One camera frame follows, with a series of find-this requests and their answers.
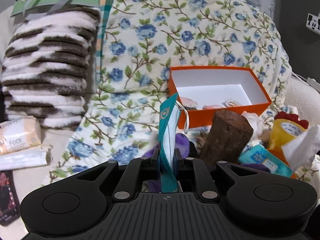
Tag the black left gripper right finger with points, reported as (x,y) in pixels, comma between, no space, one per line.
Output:
(194,177)

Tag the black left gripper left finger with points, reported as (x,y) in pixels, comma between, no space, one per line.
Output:
(134,174)

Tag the purple cloth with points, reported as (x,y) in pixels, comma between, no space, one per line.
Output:
(187,149)

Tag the teal packaged face mask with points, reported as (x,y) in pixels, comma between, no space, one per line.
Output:
(170,111)

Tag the white fluffy plush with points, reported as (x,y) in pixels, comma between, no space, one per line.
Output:
(256,123)

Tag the brown wooden block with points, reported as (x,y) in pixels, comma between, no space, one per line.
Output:
(228,136)

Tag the blue tissue pack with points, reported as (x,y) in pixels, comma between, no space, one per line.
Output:
(259,155)

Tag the orange cardboard box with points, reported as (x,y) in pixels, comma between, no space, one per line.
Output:
(214,85)

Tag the yellow tape roll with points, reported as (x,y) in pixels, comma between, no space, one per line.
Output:
(282,132)

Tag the white face mask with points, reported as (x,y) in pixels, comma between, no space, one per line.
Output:
(26,159)

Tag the red knitted chicken toy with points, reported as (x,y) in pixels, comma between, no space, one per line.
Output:
(292,117)

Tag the face tissue pack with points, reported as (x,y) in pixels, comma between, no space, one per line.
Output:
(20,134)

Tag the white embossed sofa cover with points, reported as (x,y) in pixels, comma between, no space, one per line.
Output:
(305,98)

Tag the blue floral quilt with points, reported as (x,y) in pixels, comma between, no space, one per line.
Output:
(142,40)

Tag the brown white striped plush blanket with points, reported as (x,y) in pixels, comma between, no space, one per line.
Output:
(45,67)

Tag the black smartphone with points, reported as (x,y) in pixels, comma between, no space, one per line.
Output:
(9,203)

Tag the black white sticker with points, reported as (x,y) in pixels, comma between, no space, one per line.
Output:
(313,23)

